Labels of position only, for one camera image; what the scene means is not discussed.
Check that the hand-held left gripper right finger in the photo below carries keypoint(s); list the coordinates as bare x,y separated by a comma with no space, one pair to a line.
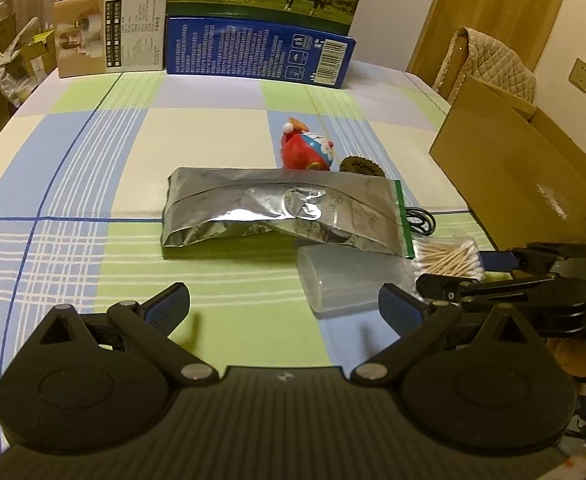
398,307

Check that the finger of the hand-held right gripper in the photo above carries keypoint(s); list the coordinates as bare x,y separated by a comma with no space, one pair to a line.
438,285
498,261

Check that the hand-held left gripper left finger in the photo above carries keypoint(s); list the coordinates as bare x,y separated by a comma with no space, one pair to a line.
168,307

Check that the bag of cotton swabs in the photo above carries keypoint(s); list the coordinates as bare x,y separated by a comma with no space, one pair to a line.
448,260

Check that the translucent plastic cup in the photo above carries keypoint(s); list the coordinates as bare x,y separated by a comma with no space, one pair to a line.
348,280

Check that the silver foil bag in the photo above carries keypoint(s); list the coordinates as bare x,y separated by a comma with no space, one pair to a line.
253,205

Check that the red cartoon toy figure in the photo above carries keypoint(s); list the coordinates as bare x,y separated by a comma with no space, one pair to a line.
305,150

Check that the person's right hand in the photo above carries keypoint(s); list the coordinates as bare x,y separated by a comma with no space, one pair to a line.
568,357

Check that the chair with quilted cover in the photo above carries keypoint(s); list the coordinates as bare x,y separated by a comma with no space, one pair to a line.
498,65

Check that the wooden door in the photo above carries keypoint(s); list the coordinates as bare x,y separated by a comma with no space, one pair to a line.
423,10

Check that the blue printed box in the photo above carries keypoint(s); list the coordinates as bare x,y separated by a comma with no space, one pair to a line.
233,50

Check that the beige product box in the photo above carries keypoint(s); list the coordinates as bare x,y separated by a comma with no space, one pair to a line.
133,35

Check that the small brown cardboard box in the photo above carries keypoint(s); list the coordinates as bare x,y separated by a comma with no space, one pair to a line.
40,57

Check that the crumpled grey plastic bag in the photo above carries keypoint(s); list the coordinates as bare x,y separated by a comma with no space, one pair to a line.
18,65

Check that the beige wall socket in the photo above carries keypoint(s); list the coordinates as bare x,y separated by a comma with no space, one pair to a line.
582,75

